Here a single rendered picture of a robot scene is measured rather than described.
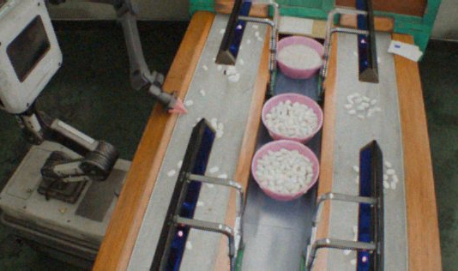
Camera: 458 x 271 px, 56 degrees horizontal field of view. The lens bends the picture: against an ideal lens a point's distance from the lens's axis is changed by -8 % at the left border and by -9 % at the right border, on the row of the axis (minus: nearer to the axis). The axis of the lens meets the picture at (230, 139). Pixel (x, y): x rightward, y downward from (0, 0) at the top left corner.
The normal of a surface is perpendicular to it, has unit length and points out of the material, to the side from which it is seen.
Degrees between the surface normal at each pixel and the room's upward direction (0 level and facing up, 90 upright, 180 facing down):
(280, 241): 0
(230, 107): 0
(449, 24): 90
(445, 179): 0
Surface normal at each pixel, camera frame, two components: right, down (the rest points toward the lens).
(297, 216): -0.02, -0.65
